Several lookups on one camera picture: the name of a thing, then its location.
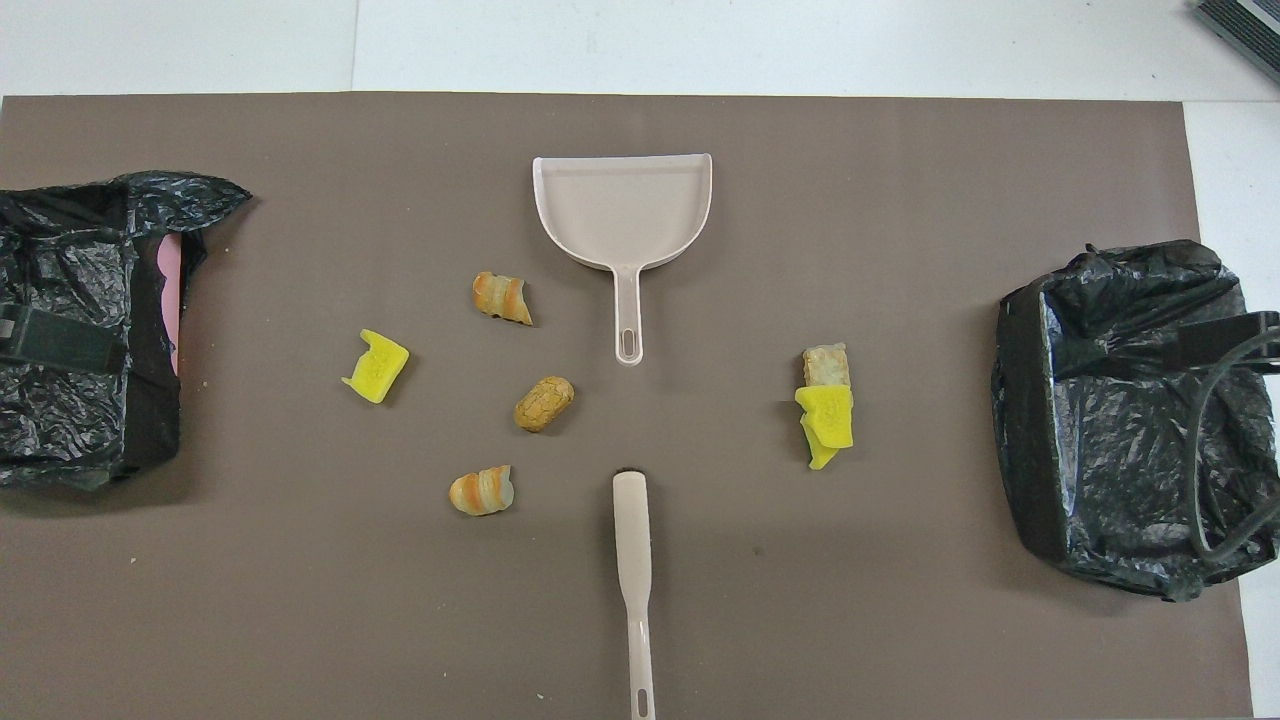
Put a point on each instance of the brown oval bread roll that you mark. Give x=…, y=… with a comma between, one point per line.
x=544, y=404

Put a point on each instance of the beige plastic dustpan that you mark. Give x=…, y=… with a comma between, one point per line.
x=620, y=210

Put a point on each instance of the pale croissant piece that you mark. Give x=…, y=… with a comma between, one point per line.
x=500, y=297

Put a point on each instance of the beige brush with black bristles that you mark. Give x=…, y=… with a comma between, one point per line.
x=632, y=540

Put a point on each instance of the pale crusty bread piece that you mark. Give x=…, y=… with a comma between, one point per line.
x=826, y=366

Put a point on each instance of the yellow sponge piece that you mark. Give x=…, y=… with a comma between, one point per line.
x=378, y=368
x=828, y=410

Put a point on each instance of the small yellow-green sponge scrap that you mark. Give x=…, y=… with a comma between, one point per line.
x=820, y=459

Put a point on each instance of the striped croissant piece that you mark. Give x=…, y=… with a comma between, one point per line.
x=480, y=492

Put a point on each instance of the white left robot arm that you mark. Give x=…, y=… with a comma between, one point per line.
x=60, y=340

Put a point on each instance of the pink plastic bin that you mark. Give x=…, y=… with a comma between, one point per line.
x=172, y=300

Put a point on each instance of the black plastic trash bag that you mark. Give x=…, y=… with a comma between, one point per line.
x=1110, y=450
x=70, y=250

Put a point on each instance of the brown table mat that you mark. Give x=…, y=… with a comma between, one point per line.
x=900, y=200

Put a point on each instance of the dark ribbed grille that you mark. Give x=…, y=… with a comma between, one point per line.
x=1245, y=25

